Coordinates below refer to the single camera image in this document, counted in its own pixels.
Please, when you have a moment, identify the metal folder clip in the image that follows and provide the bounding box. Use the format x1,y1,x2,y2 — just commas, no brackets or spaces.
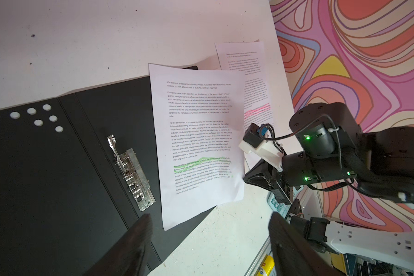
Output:
107,135,156,212

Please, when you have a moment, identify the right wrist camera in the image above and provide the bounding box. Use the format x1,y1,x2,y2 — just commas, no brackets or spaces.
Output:
239,123,284,172

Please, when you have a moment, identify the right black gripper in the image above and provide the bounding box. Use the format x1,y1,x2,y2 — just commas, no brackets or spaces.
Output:
243,102,362,205

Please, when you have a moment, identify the black file folder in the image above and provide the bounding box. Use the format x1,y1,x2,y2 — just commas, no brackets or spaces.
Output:
0,77,208,276

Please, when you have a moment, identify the teal calculator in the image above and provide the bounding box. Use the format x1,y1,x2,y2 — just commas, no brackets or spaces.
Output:
267,192,302,219

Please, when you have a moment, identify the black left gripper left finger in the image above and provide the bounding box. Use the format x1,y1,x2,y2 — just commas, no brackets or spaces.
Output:
85,214,153,276

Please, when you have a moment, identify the yellow label tag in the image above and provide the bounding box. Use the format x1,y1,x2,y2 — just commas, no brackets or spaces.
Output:
255,255,275,276

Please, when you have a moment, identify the green highlighted printed paper sheet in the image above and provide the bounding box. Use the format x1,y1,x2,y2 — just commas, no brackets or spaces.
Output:
149,64,244,230

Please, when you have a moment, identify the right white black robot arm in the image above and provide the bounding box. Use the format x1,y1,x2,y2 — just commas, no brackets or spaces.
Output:
239,102,414,276

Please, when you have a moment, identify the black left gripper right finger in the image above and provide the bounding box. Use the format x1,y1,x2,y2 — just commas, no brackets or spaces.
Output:
268,212,341,276

